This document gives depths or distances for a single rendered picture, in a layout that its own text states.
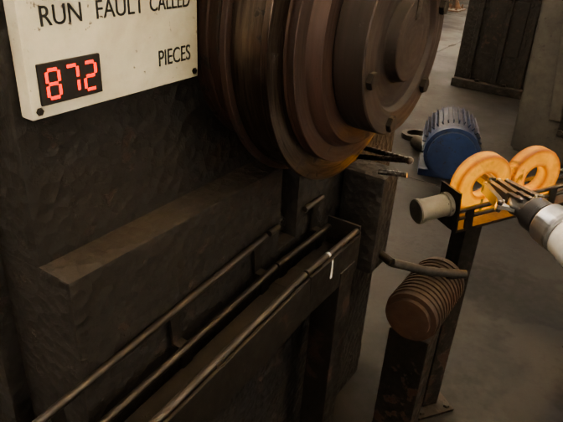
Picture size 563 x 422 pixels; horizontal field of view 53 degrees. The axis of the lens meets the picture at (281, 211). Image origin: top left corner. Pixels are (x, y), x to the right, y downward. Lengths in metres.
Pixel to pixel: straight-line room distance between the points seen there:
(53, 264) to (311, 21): 0.44
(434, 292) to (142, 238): 0.76
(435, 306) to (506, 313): 0.98
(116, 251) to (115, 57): 0.24
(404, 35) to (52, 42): 0.45
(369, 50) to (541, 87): 2.97
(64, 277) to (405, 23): 0.55
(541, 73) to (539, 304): 1.68
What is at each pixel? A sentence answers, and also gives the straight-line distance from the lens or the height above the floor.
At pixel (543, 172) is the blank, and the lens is 1.55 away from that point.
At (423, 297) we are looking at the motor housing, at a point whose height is 0.53.
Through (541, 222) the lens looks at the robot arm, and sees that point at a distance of 1.26.
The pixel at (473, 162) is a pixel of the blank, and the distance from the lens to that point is 1.38.
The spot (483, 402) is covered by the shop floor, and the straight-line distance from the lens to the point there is 1.90.
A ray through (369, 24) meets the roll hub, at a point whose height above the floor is 1.15.
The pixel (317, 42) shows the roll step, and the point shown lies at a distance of 0.75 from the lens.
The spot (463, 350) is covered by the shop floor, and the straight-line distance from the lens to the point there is 2.05.
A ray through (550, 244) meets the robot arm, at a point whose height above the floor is 0.72.
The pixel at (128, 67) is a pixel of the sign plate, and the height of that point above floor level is 1.09.
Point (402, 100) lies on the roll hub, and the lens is 0.93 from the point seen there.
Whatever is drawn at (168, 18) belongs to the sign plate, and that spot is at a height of 1.14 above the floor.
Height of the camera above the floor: 1.27
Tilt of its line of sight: 28 degrees down
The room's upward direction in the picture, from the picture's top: 4 degrees clockwise
